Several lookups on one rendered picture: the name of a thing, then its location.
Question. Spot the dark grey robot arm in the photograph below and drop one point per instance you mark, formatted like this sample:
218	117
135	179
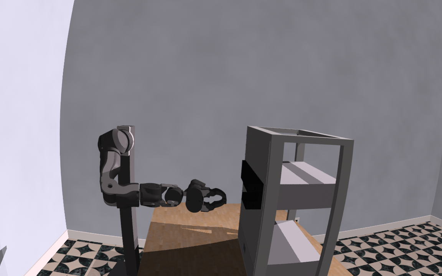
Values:
112	145

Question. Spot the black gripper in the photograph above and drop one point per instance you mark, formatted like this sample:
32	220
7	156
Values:
195	194

